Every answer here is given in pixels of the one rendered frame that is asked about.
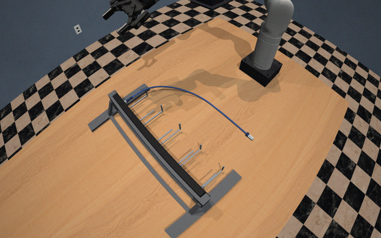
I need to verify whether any network cable plug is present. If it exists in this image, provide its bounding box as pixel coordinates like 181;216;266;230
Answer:
245;132;254;140

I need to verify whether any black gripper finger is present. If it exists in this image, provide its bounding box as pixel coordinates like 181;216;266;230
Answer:
102;0;131;20
116;3;150;35

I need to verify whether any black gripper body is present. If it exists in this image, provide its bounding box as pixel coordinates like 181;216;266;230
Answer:
122;0;155;16

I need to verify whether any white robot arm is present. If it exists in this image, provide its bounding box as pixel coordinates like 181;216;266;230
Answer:
252;0;294;70

